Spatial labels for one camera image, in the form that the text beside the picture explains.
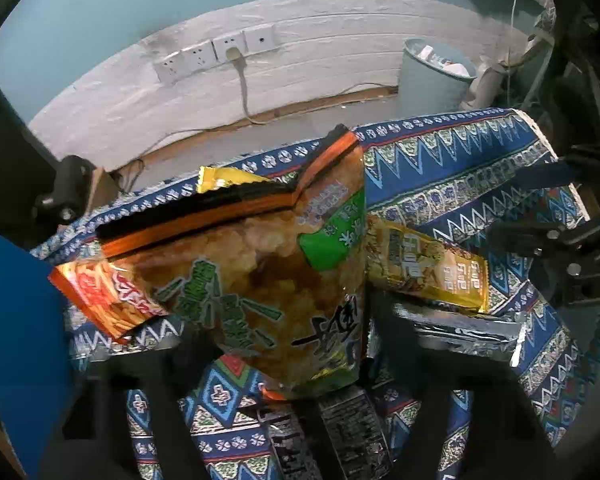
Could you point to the black metal stand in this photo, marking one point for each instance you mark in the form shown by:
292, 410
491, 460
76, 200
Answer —
570, 60

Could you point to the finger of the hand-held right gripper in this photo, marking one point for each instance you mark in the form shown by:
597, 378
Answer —
542, 176
530, 239

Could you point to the silver foil snack packet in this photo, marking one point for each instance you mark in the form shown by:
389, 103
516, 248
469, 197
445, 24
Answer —
460, 330

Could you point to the orange and green snack bag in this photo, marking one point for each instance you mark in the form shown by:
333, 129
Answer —
260, 270

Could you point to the grey trash bin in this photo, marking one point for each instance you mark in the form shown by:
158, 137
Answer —
425, 85

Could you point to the white paper waste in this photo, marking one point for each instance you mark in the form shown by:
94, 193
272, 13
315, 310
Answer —
445, 58

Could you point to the blue patterned cloth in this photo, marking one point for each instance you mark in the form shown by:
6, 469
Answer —
455, 175

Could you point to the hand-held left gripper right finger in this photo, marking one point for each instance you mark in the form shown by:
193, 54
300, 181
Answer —
405, 355

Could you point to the long yellow snack bar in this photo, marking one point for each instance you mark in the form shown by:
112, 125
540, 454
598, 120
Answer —
224, 179

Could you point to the blue cardboard box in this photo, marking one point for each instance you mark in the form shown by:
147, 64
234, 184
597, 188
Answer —
24, 320

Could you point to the white wall socket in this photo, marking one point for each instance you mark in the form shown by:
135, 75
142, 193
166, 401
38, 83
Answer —
170, 71
199, 59
260, 38
224, 45

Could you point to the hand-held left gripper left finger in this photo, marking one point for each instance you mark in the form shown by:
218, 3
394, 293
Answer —
144, 385

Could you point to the black snack packet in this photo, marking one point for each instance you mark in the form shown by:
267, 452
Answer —
330, 430

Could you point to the small cardboard box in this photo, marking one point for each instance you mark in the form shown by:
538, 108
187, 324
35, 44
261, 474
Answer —
102, 187

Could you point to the gold snack packet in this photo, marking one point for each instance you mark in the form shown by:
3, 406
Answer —
430, 265

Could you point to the red-orange snack bag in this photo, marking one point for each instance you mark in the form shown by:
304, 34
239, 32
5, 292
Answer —
104, 300

